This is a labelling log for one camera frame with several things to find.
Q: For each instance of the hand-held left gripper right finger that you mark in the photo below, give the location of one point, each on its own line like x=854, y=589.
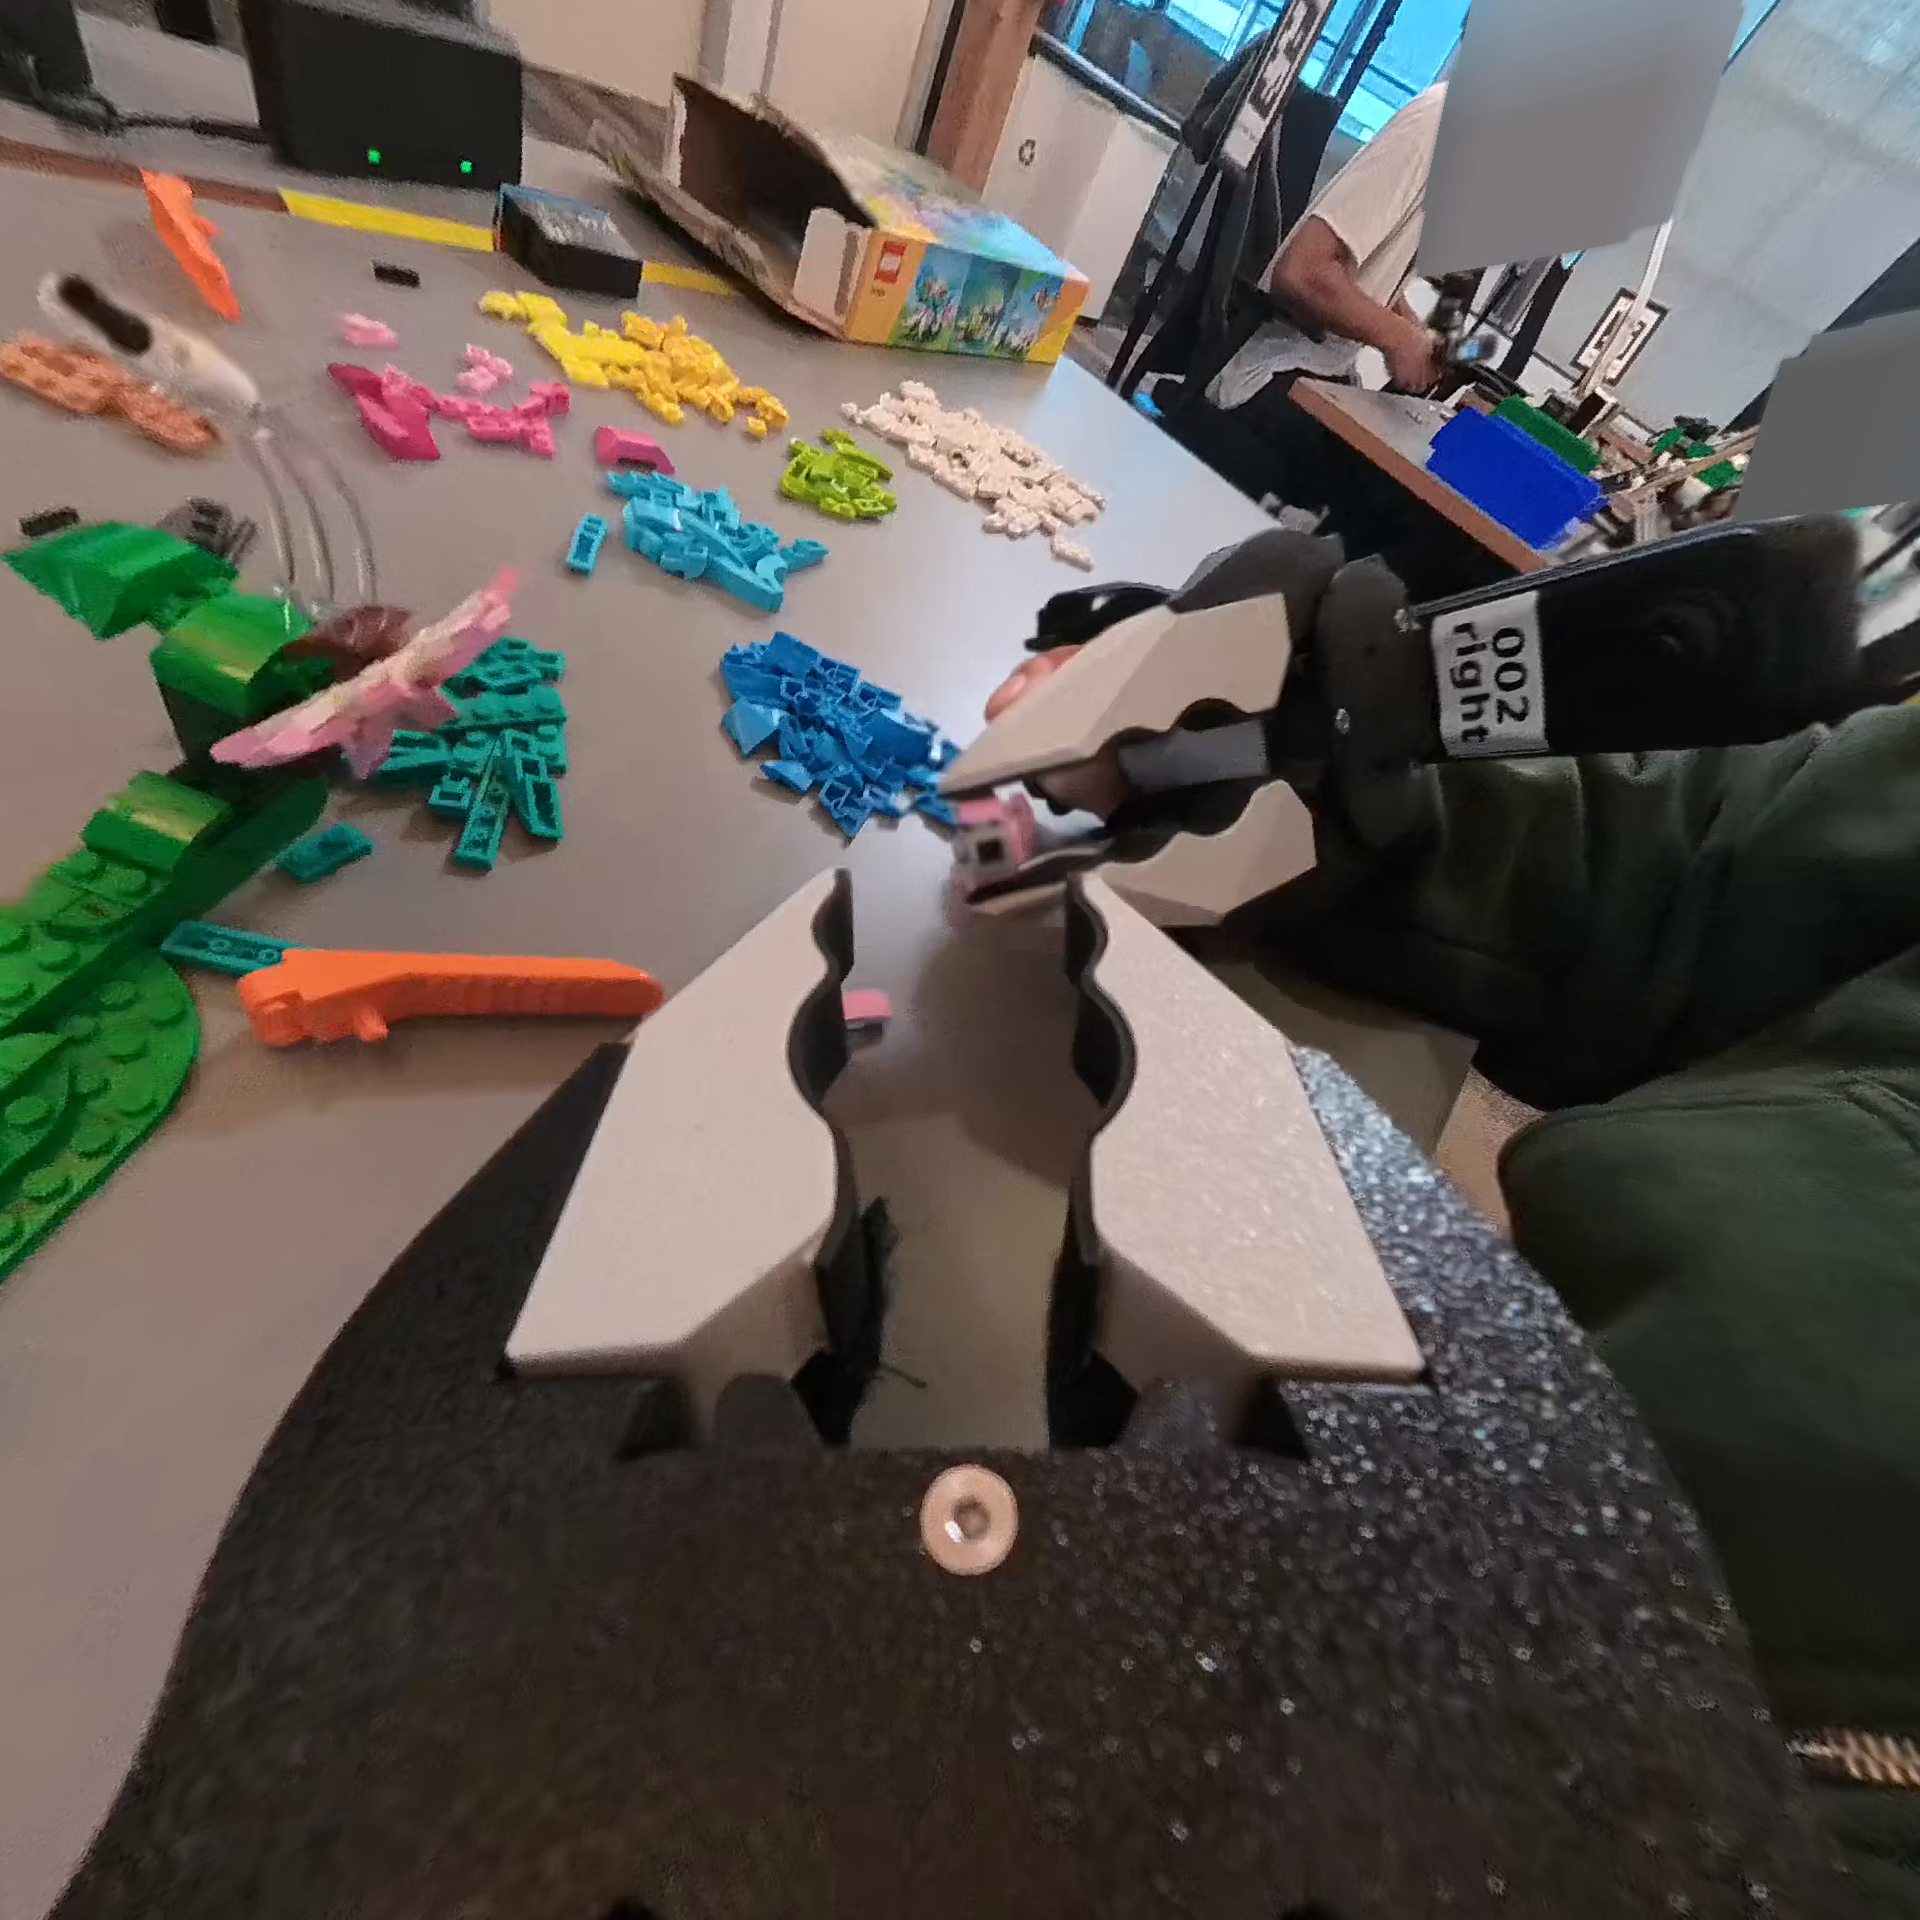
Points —
x=1246, y=1198

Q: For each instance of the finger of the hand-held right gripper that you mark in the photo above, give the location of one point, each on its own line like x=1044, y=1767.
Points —
x=1143, y=675
x=1246, y=856

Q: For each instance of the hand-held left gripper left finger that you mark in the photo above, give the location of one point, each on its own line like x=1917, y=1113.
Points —
x=678, y=1198

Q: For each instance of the small pink lego assembly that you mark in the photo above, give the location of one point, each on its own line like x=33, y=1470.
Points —
x=995, y=851

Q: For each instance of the single pink lego brick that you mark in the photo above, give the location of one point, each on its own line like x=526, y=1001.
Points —
x=867, y=1001

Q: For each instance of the person's right forearm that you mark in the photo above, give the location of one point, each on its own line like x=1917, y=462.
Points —
x=1580, y=894

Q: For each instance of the green lego baseplates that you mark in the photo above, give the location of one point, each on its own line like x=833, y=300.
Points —
x=1545, y=430

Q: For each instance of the pile of white lego pieces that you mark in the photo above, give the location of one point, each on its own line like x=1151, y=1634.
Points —
x=974, y=446

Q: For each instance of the pile of blue lego pieces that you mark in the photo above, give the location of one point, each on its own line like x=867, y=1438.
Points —
x=826, y=716

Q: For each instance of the pile of lime lego pieces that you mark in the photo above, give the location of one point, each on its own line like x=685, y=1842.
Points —
x=841, y=481

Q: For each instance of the colourful lego set box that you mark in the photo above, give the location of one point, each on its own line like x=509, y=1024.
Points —
x=962, y=289

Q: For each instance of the pile of cyan lego pieces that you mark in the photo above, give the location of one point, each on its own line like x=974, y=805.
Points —
x=713, y=533

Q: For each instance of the single teal lego plate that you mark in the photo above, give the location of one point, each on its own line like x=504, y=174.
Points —
x=227, y=948
x=325, y=851

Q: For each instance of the pile of teal lego pieces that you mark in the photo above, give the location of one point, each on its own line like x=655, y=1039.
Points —
x=500, y=731

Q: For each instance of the magenta curved lego brick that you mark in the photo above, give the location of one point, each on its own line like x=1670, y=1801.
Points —
x=630, y=446

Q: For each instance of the single cyan lego plate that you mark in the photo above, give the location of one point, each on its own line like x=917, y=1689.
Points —
x=587, y=542

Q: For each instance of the pile of yellow lego pieces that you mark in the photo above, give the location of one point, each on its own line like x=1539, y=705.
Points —
x=642, y=353

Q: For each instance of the pink lego flower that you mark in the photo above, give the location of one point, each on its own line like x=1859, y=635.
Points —
x=377, y=694

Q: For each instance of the green lego plant build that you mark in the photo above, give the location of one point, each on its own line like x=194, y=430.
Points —
x=95, y=1052

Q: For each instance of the light pink lego piece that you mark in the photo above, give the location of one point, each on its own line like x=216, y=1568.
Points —
x=361, y=334
x=479, y=374

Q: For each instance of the pile of magenta lego pieces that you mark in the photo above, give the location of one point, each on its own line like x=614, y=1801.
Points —
x=435, y=417

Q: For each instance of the clear curved lego stems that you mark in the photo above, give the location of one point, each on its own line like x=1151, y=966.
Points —
x=307, y=515

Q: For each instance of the dark grey lego parts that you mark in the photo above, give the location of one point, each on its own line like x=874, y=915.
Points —
x=209, y=529

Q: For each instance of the small orange lego piece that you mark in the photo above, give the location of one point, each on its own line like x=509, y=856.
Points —
x=95, y=383

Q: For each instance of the orange lego leaf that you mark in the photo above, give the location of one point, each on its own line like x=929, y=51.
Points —
x=182, y=248

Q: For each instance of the person's right hand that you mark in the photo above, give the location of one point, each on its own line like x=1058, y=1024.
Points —
x=1031, y=685

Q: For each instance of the blue plastic bin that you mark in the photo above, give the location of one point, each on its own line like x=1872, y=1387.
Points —
x=1507, y=481

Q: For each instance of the framed marker sign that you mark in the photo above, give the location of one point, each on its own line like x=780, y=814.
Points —
x=1621, y=337

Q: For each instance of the orange brick separator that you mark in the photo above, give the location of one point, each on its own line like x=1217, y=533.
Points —
x=447, y=979

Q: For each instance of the wooden side table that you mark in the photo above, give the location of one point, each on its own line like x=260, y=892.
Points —
x=1382, y=446

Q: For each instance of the black office chair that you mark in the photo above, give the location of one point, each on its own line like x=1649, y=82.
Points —
x=1198, y=225

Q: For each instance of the white cabinet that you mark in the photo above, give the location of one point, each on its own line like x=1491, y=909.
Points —
x=1076, y=168

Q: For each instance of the person's green sweatshirt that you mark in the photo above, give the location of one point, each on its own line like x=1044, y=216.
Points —
x=1765, y=1274

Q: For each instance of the black and white marker sign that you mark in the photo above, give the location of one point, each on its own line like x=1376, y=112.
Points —
x=1295, y=75

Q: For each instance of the small black box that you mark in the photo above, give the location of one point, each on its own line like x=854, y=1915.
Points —
x=568, y=245

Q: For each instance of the yellow tape strip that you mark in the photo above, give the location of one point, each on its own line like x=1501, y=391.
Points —
x=388, y=225

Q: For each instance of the black device with green lights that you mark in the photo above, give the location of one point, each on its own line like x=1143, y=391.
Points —
x=383, y=93

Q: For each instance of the wooden post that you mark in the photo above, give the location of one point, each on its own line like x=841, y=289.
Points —
x=979, y=75

